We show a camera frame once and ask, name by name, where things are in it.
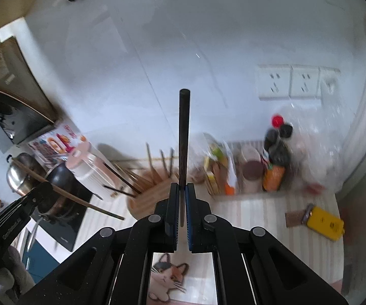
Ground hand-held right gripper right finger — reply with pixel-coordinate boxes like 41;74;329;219
186;184;349;305

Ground colourful printed box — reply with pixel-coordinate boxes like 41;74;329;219
28;122;88;166

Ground orange snack packet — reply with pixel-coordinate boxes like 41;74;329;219
262;162;287;193

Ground white wall switch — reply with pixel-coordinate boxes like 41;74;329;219
318;67;341;99

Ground dark wooden chopstick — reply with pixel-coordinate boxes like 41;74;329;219
103;185;135;197
178;89;191;228
104;163;136;195

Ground clear plastic bag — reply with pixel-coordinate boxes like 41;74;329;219
285;105;355;195

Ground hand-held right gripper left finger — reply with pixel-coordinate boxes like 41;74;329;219
18;184;181;305

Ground white ribbed container pink lid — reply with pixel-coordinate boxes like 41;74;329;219
67;141;113;201

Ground packets in plastic bag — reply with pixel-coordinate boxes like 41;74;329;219
203;143;237;196

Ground blue cabinet front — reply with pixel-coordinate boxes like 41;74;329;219
21;229;61;285

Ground beige round chopstick holder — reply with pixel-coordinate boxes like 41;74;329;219
126;178;179;221

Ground yellow plastic tool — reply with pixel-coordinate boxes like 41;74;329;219
307;206;345;241

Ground steel pot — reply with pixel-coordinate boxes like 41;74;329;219
6;152;48;197

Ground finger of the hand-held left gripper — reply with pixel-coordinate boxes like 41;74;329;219
18;182;56;212

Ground black range hood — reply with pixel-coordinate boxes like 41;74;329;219
0;36;63;147

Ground black cap dark bottle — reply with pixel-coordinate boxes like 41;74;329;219
278;124;295;166

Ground long wooden spatula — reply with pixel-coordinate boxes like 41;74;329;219
11;159;125;220

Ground black wok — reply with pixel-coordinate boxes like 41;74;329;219
38;162;94;223

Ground plastic jar brown contents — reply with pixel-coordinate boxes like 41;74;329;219
240;144;264;194

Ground red cap dark bottle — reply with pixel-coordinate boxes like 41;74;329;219
263;114;286;166

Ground white wall socket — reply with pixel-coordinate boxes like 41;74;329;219
256;64;291;100
290;65;320;99

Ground brown rectangular pad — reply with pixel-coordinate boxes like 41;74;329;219
285;210;311;228

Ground black induction cooker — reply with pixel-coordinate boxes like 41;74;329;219
32;181;96;251

